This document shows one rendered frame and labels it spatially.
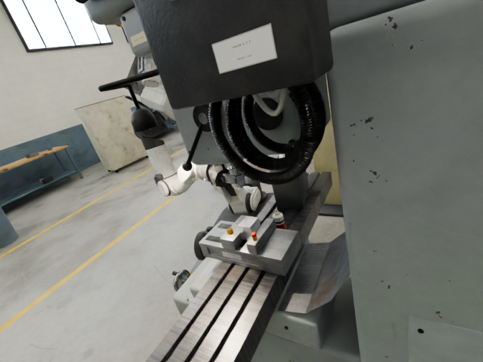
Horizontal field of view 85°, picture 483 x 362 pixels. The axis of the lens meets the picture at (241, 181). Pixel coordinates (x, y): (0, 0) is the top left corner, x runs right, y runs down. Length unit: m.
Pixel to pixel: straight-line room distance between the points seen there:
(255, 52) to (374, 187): 0.28
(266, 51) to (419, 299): 0.50
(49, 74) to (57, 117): 1.11
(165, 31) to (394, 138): 0.33
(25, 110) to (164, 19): 8.24
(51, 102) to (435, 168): 8.68
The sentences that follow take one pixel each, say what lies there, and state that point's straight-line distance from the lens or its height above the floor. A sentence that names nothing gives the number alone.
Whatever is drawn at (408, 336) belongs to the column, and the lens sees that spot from 0.69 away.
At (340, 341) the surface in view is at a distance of 0.99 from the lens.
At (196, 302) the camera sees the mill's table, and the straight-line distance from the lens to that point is 0.92.
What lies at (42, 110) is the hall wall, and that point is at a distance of 8.69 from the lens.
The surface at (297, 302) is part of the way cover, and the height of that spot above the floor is 0.86.
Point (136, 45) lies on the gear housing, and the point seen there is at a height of 1.65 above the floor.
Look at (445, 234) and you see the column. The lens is 0.51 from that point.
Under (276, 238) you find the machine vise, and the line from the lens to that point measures 0.93.
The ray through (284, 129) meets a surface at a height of 1.40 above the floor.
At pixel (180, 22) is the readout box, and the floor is 1.61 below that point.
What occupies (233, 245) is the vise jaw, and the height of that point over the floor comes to 1.01.
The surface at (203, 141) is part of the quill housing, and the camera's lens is 0.73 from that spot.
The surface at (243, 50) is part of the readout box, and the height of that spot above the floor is 1.56.
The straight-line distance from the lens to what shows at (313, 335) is 0.92.
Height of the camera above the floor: 1.55
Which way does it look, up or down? 23 degrees down
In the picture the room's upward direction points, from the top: 16 degrees counter-clockwise
